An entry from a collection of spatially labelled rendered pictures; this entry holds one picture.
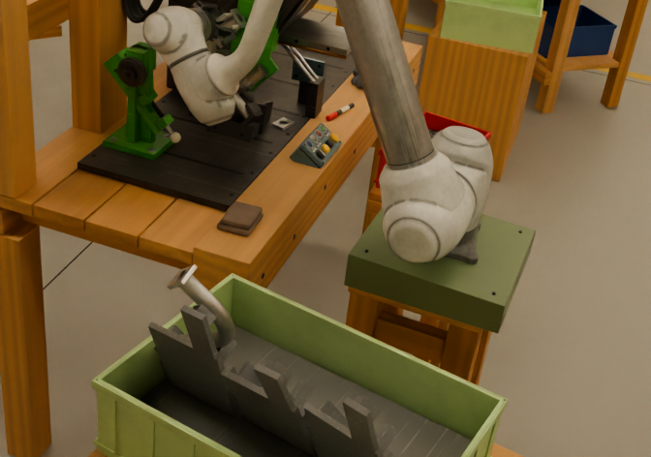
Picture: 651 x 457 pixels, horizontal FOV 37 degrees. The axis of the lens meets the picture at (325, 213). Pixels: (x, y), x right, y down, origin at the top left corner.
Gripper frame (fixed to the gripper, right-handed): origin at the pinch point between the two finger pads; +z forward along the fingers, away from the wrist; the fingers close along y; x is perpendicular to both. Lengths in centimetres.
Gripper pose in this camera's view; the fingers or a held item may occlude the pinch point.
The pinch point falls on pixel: (229, 22)
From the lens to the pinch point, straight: 261.4
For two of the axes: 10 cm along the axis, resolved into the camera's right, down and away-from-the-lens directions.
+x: -7.9, 4.8, 3.8
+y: -5.3, -8.5, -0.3
